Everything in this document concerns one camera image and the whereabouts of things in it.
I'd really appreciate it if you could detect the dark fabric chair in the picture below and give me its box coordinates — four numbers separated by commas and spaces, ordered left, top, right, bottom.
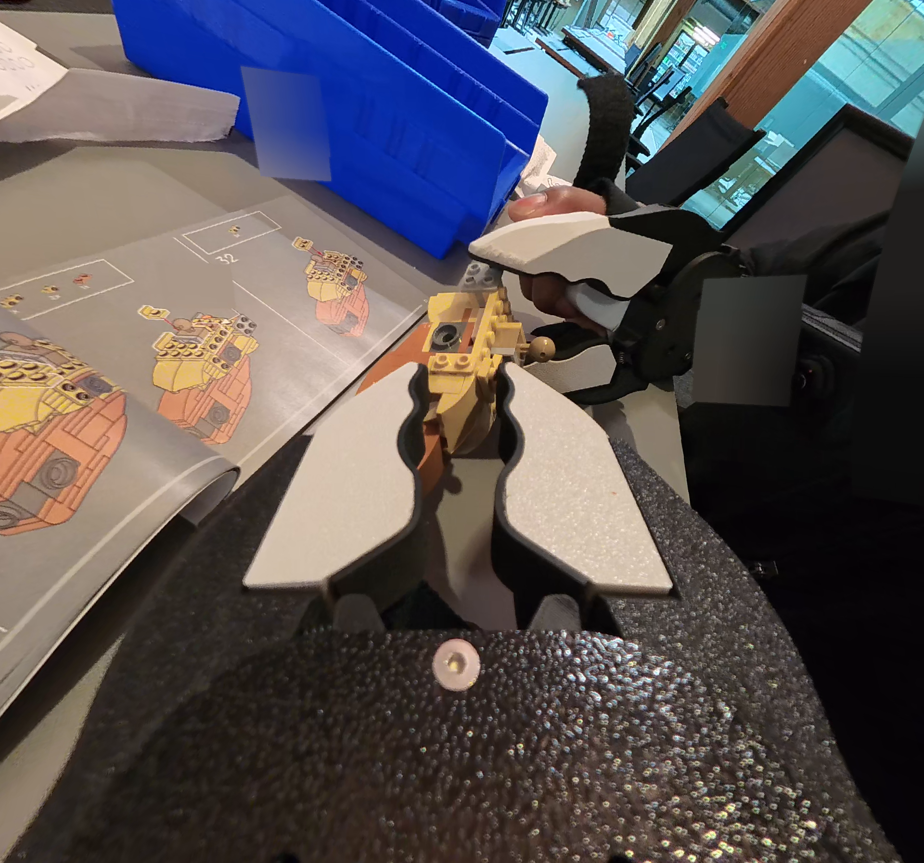
628, 98, 766, 207

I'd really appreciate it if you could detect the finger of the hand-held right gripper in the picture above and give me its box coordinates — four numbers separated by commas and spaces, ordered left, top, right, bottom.
468, 215, 676, 301
530, 322, 630, 403

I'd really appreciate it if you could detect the person's dark clothing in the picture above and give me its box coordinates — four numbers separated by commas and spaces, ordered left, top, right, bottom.
679, 213, 924, 863

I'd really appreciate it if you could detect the person's right hand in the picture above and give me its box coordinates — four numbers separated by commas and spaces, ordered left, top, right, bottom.
507, 184, 609, 335

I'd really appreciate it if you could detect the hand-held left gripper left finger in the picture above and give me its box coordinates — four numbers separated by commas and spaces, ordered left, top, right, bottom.
243, 363, 427, 595

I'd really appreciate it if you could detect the wooden pillar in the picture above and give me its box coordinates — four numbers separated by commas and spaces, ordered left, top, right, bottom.
664, 0, 911, 135

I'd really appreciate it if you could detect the black framed board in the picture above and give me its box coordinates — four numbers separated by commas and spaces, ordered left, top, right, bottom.
722, 103, 914, 243

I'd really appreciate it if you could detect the grey instruction booklet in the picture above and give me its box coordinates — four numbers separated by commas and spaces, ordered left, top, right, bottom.
0, 195, 427, 716

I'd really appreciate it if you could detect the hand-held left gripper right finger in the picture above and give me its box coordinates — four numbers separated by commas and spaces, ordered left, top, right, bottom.
492, 361, 676, 597

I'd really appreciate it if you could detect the person's right forearm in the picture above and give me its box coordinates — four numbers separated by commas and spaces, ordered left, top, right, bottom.
732, 217, 892, 283

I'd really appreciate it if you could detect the grey paper strip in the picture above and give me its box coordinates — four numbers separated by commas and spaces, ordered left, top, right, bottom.
0, 69, 241, 143

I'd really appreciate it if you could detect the grey desk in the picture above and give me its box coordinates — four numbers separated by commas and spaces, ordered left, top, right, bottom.
0, 0, 694, 770

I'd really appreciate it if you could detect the tan and brown brick model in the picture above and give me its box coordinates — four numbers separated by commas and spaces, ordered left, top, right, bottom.
356, 262, 557, 497

